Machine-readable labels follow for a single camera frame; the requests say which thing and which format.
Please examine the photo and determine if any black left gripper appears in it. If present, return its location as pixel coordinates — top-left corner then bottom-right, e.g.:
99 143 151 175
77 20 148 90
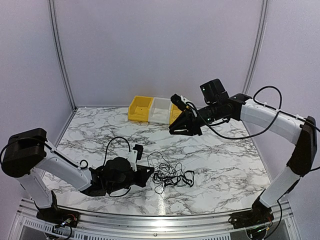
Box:
108 165 155 194

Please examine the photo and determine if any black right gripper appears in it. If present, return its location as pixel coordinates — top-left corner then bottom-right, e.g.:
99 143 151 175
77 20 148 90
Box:
169 101 222 137

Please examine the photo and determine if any black thin cable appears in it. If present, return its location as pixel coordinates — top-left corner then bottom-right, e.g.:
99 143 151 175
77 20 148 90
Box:
147 151 187 195

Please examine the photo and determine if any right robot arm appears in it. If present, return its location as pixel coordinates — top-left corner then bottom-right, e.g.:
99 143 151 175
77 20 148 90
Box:
169 78 319 224

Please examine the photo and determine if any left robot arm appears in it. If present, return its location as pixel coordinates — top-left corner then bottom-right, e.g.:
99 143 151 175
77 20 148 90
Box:
0 128 155 223

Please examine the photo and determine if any right yellow bin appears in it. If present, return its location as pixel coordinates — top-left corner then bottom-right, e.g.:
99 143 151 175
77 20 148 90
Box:
169 99 186 125

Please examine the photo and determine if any yellow bin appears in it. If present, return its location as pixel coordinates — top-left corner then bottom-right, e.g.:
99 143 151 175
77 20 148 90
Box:
127 95 154 122
169 99 186 125

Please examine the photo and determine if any white translucent bin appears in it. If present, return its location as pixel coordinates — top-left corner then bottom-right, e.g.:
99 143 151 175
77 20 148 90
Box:
148 97 172 124

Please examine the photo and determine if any left yellow bin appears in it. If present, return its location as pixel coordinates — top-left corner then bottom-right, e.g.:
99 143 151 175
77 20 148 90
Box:
127 95 154 122

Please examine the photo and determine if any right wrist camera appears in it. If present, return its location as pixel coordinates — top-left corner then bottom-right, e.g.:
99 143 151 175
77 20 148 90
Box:
170 93 198 117

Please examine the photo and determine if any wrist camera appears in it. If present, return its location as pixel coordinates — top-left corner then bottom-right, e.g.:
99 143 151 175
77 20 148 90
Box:
127 144 144 172
170 93 198 117

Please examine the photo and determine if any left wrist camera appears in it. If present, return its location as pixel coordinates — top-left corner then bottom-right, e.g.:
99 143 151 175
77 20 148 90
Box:
127 144 144 172

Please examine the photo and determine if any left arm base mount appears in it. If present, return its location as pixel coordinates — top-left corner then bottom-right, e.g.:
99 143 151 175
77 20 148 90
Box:
36 209 80 228

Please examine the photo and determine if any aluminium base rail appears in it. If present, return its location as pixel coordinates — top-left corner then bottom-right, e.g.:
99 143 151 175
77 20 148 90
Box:
8 198 301 240

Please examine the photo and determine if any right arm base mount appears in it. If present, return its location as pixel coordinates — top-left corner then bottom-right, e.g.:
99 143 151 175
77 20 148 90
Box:
228 209 275 229

